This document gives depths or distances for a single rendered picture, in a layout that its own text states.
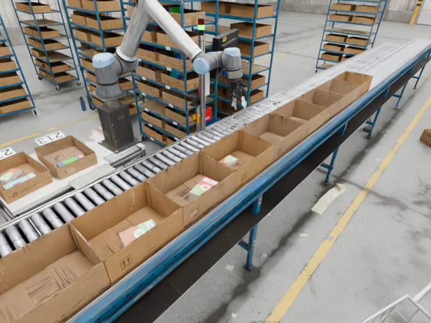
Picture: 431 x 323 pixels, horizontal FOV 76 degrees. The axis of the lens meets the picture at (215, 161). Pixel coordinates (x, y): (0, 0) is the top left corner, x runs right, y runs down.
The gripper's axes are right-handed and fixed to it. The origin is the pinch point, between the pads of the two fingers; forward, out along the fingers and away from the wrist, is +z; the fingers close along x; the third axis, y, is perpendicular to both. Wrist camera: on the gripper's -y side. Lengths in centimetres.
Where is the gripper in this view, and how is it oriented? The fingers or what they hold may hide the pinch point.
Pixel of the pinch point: (240, 107)
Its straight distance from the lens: 183.6
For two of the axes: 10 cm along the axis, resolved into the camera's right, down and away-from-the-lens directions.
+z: 1.6, 8.6, 4.8
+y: -4.3, 5.0, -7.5
